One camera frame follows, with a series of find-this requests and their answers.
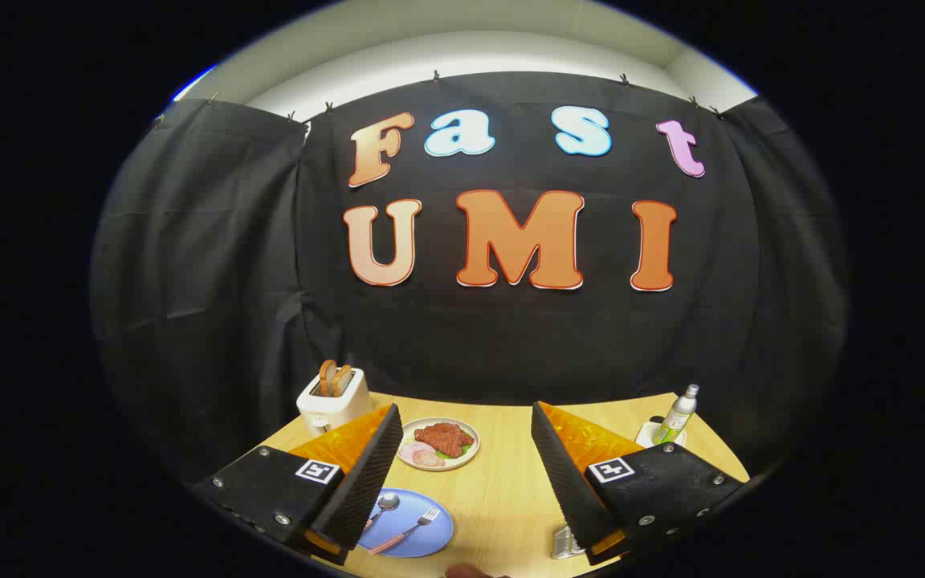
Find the metal perforated basket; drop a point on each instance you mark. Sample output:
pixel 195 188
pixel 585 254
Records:
pixel 565 546

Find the green and silver bottle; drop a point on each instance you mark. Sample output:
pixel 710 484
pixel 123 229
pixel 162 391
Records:
pixel 675 419

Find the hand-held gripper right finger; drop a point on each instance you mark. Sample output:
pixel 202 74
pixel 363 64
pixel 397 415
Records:
pixel 567 482

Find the brown toast slice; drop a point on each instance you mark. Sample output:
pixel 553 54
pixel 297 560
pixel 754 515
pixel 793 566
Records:
pixel 326 376
pixel 342 379

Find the small white square dish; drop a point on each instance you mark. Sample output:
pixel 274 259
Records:
pixel 645 437

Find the blue plate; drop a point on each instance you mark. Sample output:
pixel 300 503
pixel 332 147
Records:
pixel 426 539

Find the beige food plate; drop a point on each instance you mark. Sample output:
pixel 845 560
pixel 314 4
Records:
pixel 466 459

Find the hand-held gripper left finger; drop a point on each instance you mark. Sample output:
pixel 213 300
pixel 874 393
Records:
pixel 366 482

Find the green lettuce leaf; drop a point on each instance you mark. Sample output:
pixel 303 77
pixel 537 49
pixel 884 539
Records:
pixel 454 452

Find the brown steak piece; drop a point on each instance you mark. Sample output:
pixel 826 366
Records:
pixel 444 438

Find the pink ham slices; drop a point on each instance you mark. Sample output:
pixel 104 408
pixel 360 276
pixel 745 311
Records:
pixel 421 455

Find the white toaster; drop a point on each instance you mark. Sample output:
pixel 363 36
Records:
pixel 342 408

